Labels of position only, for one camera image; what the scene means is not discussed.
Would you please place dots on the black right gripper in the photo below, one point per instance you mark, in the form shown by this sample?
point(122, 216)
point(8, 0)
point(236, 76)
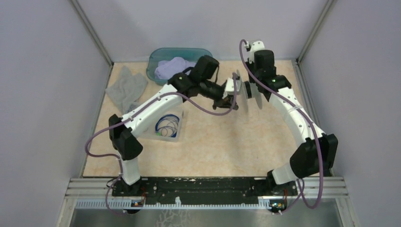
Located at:
point(251, 79)

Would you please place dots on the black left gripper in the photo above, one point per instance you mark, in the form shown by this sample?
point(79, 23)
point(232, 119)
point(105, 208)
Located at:
point(227, 102)

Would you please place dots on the white perforated cable spool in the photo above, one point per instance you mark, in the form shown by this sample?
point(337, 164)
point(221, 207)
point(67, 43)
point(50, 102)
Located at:
point(242, 100)

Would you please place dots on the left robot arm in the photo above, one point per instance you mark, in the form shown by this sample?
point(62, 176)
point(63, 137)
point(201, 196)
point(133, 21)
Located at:
point(181, 87)

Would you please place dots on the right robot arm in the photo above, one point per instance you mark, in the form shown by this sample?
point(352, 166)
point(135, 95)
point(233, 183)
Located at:
point(316, 150)

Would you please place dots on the clear plastic divided tray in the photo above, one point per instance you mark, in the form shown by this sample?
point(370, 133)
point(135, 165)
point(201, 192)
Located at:
point(150, 134)

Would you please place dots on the lavender cloth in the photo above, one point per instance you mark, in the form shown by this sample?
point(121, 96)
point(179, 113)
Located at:
point(166, 69)

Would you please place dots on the teal plastic basin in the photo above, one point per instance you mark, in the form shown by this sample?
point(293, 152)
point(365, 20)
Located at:
point(167, 54)

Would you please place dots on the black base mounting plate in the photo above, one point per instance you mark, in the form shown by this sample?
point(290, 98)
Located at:
point(202, 191)

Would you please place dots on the clear plastic bag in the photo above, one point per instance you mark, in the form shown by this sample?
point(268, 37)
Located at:
point(126, 90)

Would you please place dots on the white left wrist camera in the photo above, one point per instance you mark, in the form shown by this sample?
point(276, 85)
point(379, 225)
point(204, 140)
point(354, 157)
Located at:
point(231, 87)

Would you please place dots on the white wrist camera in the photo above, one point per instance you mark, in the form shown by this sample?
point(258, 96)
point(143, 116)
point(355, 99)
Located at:
point(231, 87)
point(252, 47)

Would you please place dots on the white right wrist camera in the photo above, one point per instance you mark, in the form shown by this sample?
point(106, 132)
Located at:
point(252, 47)

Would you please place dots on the blue cable coil green connector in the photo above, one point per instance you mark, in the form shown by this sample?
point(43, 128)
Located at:
point(167, 126)

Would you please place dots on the white slotted cable duct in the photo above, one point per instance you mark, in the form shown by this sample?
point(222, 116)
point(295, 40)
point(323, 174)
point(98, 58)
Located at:
point(128, 204)

